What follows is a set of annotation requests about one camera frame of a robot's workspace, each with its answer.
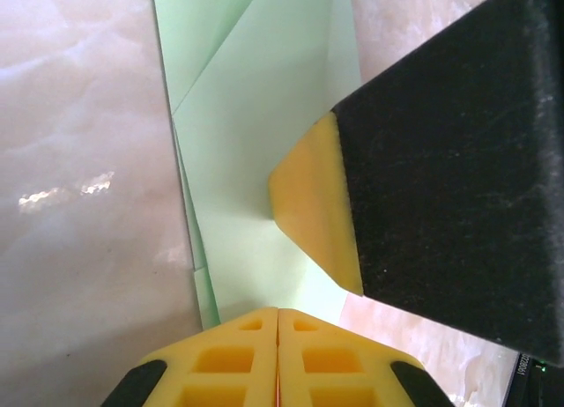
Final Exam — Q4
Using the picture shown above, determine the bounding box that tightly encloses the light green paper sheet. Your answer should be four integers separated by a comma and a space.
149, 0, 365, 331

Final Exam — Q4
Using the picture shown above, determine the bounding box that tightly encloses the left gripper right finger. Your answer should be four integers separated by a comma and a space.
278, 308, 455, 407

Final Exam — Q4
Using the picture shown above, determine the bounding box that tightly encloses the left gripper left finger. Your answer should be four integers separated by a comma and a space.
100, 307, 279, 407

